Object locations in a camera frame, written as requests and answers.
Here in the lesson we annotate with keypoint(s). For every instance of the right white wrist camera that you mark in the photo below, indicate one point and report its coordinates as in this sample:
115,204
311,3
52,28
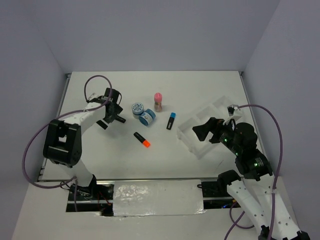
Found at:
234,114

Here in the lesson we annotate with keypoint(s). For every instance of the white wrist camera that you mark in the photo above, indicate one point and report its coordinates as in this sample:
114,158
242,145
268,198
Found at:
234,114
95,98

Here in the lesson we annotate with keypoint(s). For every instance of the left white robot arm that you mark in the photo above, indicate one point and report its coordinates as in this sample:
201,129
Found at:
63,143

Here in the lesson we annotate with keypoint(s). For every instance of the blue cap highlighter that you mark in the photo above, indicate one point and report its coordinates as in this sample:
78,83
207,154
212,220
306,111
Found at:
171,121

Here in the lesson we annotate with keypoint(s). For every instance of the orange cap highlighter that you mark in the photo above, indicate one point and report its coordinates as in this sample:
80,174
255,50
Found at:
142,139

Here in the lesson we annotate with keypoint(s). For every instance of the pink lid small bottle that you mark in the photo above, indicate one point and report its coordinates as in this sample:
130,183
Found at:
158,102

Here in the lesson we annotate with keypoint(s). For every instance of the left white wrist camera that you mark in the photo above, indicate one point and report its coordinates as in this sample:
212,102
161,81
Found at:
95,98

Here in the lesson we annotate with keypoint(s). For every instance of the blue tape roll tub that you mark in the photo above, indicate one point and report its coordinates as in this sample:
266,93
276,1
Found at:
137,109
147,117

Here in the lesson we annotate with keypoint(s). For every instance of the translucent white compartment tray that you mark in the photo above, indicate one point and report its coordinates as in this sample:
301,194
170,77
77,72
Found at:
215,107

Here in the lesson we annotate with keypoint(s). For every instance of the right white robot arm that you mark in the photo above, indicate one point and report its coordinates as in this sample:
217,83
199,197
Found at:
251,185

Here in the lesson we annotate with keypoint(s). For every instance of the tilted blue tape roll tub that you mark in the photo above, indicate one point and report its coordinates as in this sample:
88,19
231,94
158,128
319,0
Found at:
147,117

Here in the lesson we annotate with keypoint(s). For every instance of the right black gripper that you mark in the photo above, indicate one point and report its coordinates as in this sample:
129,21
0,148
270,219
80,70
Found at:
213,124

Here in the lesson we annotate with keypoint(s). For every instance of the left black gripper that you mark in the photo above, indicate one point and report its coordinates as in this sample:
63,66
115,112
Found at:
117,110

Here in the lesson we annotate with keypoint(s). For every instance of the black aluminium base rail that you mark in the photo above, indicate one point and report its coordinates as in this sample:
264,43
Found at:
213,198

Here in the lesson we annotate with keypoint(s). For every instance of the white foil front panel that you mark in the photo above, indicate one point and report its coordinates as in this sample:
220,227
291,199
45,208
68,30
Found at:
157,198

